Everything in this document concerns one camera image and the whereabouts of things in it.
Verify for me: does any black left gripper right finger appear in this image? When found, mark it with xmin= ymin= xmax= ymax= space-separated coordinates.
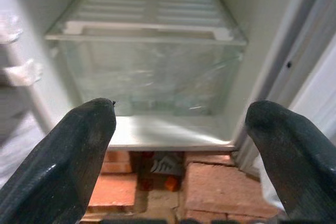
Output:
xmin=244 ymin=100 xmax=336 ymax=224

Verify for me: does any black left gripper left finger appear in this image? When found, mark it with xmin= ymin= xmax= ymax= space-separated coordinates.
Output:
xmin=0 ymin=97 xmax=118 ymax=224

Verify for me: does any grey fridge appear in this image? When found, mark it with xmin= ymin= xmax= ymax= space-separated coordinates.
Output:
xmin=10 ymin=0 xmax=336 ymax=175

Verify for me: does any glass fridge shelf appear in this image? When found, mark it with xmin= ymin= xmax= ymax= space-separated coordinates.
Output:
xmin=44 ymin=0 xmax=249 ymax=47

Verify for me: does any orange brick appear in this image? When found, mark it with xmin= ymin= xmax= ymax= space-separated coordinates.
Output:
xmin=183 ymin=161 xmax=279 ymax=219
xmin=100 ymin=150 xmax=134 ymax=175
xmin=87 ymin=174 xmax=138 ymax=214

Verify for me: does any brown bottle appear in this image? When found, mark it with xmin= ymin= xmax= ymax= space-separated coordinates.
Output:
xmin=137 ymin=151 xmax=156 ymax=191

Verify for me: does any grey and white packet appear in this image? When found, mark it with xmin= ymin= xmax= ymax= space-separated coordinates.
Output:
xmin=153 ymin=153 xmax=184 ymax=178

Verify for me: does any small orange item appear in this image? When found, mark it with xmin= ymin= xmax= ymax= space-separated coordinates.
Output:
xmin=164 ymin=176 xmax=180 ymax=191

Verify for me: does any clear crisper drawer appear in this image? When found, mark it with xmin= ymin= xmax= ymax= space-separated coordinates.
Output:
xmin=56 ymin=39 xmax=244 ymax=118

